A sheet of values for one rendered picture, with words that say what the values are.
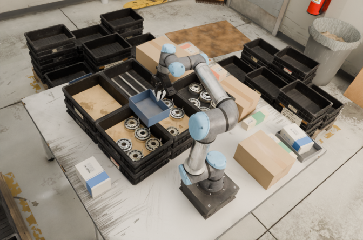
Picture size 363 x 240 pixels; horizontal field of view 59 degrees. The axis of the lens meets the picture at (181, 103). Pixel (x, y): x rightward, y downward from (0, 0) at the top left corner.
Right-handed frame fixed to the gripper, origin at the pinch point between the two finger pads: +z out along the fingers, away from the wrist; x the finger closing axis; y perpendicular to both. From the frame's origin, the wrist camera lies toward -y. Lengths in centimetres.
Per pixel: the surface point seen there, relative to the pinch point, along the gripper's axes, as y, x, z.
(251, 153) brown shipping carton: -47, -44, 20
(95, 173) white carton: -5, 40, 39
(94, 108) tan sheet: 39, 20, 32
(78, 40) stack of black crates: 185, -32, 70
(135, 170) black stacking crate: -19.5, 23.1, 30.1
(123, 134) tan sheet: 8.8, 14.8, 31.1
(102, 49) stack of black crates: 144, -39, 58
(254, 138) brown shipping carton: -39, -54, 19
